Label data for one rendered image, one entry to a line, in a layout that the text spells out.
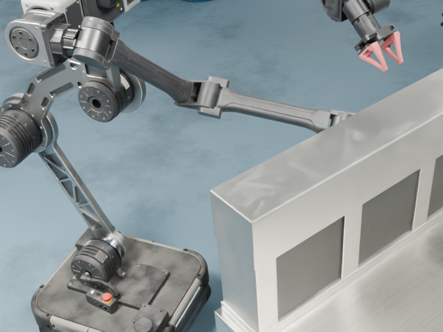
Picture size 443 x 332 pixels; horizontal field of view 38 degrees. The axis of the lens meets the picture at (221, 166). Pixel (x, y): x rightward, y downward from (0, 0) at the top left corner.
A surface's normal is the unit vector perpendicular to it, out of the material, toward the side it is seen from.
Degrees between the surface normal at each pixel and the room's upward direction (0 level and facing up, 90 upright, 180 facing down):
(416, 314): 0
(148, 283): 0
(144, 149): 0
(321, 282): 90
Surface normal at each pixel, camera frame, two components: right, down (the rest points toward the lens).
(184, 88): 0.76, 0.10
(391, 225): 0.60, 0.44
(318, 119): -0.11, -0.18
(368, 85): -0.07, -0.81
